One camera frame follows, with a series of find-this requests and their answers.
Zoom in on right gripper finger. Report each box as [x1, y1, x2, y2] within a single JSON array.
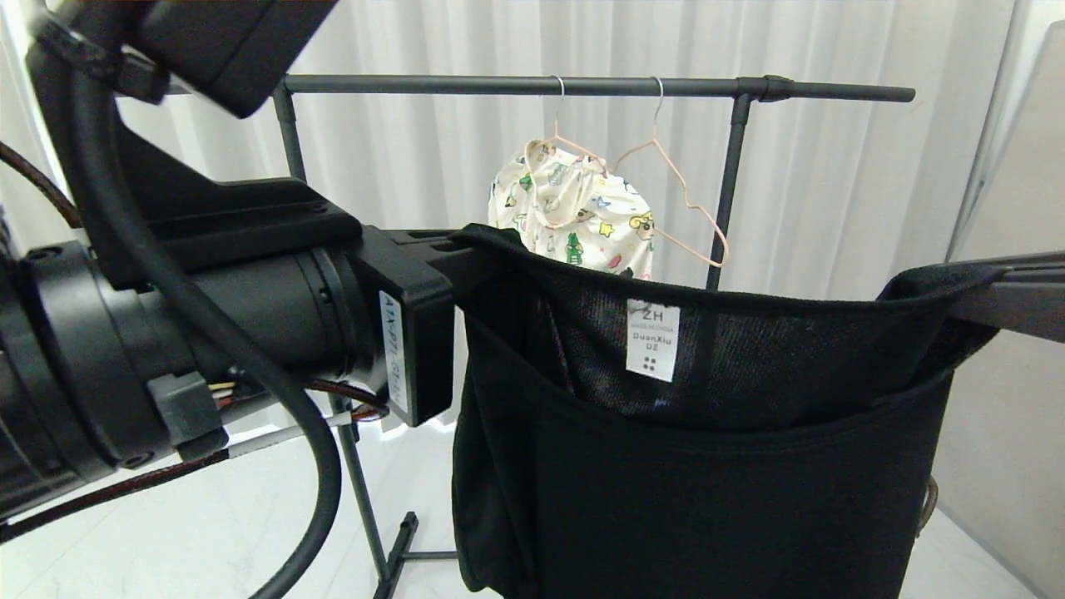
[[949, 252, 1065, 344]]

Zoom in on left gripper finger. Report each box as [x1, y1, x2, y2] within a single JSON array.
[[389, 226, 502, 294]]

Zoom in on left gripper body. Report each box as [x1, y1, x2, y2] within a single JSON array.
[[179, 223, 455, 429]]

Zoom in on cream printed garment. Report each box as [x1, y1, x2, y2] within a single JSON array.
[[488, 139, 656, 281]]

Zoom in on pink clothes hanger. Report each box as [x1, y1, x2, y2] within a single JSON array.
[[542, 77, 610, 177], [613, 77, 731, 269]]

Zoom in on black garment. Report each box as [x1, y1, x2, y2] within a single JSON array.
[[452, 223, 1009, 599]]

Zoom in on black clothes rack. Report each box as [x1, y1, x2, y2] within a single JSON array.
[[270, 73, 916, 599]]

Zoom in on white curtain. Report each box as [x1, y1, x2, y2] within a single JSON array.
[[0, 0, 1020, 433]]

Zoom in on black cable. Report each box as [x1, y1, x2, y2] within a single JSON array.
[[62, 58, 344, 599]]

